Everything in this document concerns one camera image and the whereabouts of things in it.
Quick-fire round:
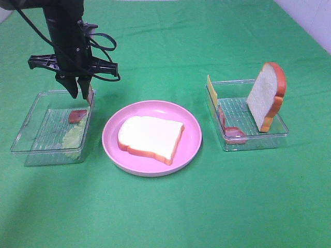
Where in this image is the green lettuce leaf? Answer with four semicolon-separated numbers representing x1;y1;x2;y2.
61;113;89;149

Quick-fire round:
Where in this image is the pink round plate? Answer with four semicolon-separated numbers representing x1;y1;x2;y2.
102;100;202;177

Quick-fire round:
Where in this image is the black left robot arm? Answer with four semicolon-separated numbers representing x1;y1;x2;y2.
1;1;121;103

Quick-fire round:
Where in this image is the left clear plastic container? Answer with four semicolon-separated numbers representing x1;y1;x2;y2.
10;90;94;166

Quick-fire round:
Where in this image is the green tablecloth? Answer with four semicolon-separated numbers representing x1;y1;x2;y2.
1;1;330;247

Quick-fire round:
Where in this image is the clear plastic container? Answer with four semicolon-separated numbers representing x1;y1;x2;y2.
10;90;94;166
206;79;289;151

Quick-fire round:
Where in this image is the white bread slice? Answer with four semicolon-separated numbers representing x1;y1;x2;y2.
246;62;287;132
117;116;185;165

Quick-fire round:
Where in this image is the right clear plastic container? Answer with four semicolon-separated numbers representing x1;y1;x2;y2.
206;79;289;151

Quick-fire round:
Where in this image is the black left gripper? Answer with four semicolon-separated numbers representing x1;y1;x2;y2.
28;20;118;100

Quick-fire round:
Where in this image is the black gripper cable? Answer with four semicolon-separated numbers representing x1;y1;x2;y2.
14;5;122;82

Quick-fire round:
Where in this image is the bacon strip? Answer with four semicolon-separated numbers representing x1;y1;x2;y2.
218;104;247;145
68;85;95;124

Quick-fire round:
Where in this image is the yellow cheese slice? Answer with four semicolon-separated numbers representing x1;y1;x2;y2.
207;74;218;109

